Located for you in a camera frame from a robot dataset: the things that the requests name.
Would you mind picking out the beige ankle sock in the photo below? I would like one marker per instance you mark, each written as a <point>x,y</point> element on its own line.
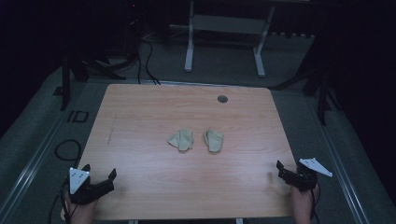
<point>182,140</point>
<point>214,140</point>

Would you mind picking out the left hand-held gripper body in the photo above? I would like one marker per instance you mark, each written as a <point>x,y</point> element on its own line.
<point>81,189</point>

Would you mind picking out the person's right hand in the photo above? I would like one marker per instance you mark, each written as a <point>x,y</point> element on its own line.
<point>303,205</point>

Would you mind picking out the black upright stand post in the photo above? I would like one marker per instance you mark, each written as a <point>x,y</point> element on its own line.
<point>65,84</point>

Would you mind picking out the black stand with braces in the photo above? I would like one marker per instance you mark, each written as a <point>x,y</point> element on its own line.
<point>322,93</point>

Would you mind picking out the grey round table grommet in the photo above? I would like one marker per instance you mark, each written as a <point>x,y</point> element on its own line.
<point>222,99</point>

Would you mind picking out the person's left hand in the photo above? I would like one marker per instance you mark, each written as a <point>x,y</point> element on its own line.
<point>81,213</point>

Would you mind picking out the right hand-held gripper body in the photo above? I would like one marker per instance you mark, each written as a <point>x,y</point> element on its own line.
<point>306,177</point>

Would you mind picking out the grey metal floor rail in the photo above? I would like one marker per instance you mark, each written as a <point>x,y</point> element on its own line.
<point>34,161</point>
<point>341,174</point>

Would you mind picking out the black tripod legs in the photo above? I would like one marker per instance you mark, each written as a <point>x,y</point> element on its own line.
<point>102,67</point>

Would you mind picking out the white metal desk frame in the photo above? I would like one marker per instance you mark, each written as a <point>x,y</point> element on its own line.
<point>224,24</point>

